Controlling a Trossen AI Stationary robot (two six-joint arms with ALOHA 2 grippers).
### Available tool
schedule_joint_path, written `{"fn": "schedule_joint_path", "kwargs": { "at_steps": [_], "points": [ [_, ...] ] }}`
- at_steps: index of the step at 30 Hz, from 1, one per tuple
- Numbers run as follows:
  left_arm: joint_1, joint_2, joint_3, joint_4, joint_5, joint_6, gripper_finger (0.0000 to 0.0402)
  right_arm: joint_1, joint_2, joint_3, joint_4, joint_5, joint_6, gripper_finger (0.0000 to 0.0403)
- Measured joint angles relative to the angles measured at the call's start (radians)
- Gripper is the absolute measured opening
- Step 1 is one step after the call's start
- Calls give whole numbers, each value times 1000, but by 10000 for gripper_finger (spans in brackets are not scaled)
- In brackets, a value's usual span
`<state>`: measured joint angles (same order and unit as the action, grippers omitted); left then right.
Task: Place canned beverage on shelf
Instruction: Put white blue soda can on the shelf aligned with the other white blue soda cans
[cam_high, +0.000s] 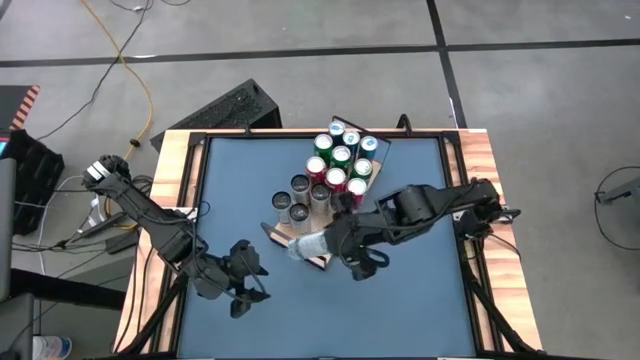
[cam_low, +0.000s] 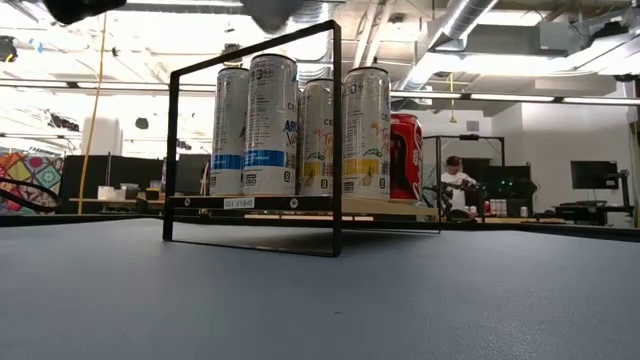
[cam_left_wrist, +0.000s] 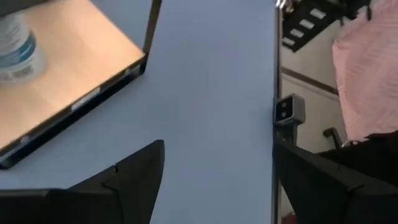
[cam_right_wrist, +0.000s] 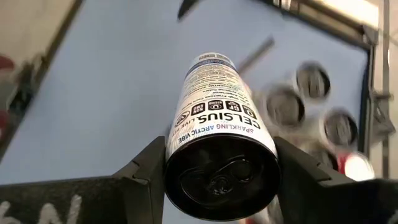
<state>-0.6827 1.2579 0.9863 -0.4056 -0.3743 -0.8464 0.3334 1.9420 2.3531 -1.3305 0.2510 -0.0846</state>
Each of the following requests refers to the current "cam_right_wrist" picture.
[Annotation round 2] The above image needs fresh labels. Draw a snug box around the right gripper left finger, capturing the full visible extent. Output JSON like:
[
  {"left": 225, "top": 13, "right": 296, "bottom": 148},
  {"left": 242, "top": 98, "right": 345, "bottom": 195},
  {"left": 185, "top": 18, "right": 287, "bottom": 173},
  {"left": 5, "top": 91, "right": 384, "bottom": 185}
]
[{"left": 112, "top": 135, "right": 167, "bottom": 224}]

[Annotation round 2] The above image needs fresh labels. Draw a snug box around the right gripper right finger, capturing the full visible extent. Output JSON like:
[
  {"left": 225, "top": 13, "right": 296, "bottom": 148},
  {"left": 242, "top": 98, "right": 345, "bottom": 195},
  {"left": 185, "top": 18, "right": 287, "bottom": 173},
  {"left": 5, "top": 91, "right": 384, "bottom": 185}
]
[{"left": 273, "top": 136, "right": 332, "bottom": 224}]

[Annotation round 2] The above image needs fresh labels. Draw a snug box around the red Coca-Cola can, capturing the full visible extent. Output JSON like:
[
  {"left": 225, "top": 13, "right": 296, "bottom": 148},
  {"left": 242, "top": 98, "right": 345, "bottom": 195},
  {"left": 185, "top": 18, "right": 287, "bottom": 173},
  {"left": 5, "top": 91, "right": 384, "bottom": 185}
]
[{"left": 337, "top": 152, "right": 376, "bottom": 183}]

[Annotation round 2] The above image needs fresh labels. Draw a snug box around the Celsius Arctic Vibe can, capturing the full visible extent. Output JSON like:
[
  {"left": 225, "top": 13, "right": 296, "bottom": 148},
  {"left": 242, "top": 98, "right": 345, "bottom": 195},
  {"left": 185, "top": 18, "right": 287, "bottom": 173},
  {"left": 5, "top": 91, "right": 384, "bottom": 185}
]
[{"left": 164, "top": 52, "right": 282, "bottom": 222}]

